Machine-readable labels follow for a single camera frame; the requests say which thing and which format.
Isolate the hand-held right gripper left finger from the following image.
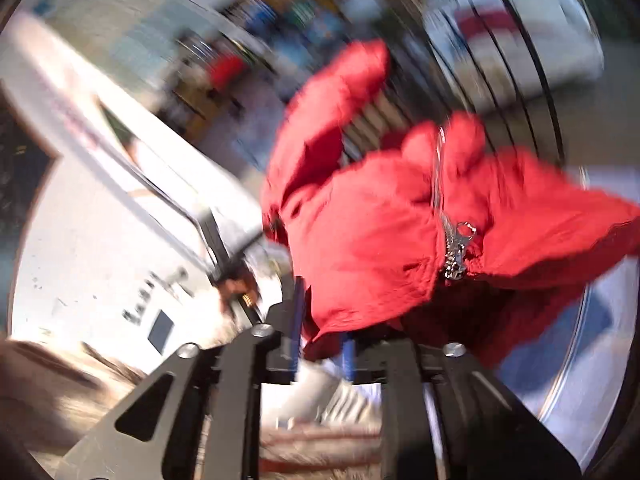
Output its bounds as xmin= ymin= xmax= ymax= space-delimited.
xmin=54 ymin=276 xmax=306 ymax=480

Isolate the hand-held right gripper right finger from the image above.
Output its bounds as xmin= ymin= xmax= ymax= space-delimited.
xmin=341 ymin=332 xmax=583 ymax=480

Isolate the red jacket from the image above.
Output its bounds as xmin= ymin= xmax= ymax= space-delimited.
xmin=260 ymin=40 xmax=640 ymax=361

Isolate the black iron railing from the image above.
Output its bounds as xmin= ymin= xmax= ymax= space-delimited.
xmin=380 ymin=0 xmax=567 ymax=171

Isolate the white cushioned sofa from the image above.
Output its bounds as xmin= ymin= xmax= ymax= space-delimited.
xmin=425 ymin=0 xmax=606 ymax=101

